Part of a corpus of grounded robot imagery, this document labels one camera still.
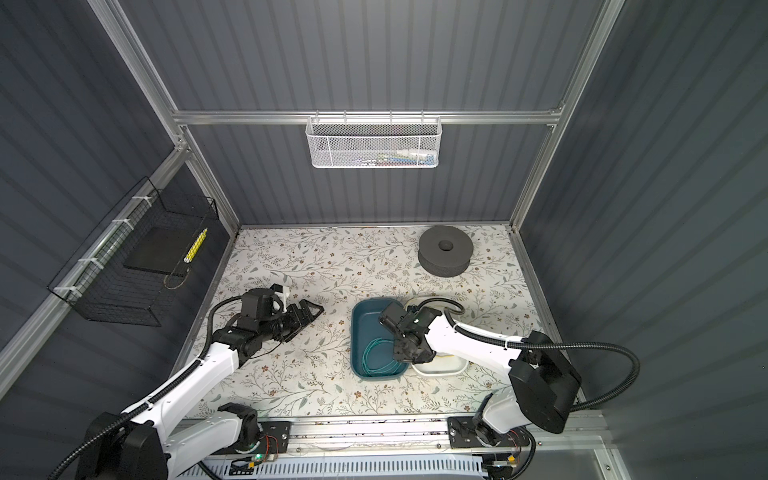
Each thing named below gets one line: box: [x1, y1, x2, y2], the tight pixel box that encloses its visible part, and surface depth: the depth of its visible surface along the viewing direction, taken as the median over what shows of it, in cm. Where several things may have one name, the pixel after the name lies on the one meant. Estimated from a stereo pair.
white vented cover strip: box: [176, 456, 489, 480], surface depth 72 cm
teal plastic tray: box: [350, 297, 409, 380], surface depth 87 cm
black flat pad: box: [124, 226, 199, 277], surface depth 77 cm
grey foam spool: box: [418, 226, 474, 277], surface depth 110 cm
